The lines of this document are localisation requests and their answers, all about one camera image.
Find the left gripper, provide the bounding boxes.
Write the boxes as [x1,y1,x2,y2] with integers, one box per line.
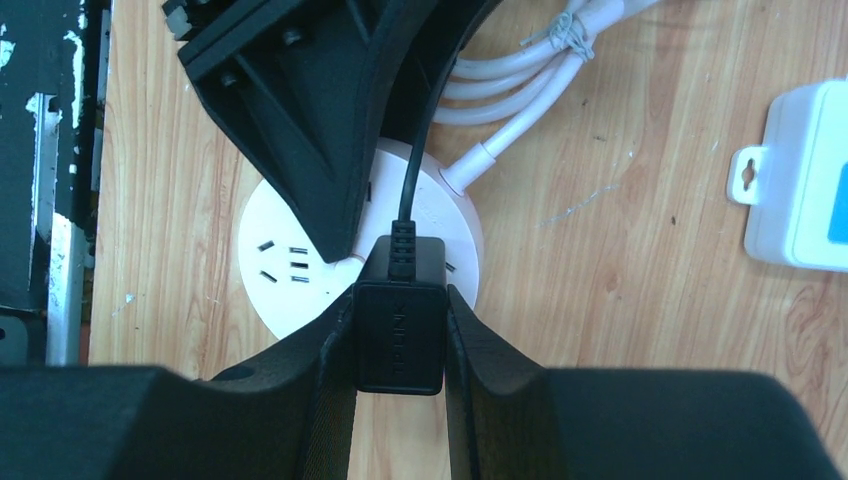
[162,1,386,263]

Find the coiled white socket cable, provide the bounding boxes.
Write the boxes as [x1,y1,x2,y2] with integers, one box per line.
[431,0,664,198]

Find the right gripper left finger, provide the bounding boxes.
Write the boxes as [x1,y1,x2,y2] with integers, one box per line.
[1,293,356,479]

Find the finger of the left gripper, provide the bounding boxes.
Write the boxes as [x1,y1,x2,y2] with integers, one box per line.
[380,0,505,147]

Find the round pink socket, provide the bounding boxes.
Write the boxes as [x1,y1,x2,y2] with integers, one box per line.
[237,139,484,339]

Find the white long power strip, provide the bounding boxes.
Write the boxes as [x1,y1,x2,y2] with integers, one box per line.
[727,79,847,273]

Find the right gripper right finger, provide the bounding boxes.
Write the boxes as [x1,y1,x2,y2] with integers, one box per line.
[446,288,840,479]

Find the black power adapter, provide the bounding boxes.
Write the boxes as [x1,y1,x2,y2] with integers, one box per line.
[351,0,505,397]

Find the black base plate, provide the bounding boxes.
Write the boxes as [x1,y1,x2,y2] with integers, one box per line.
[1,1,112,367]

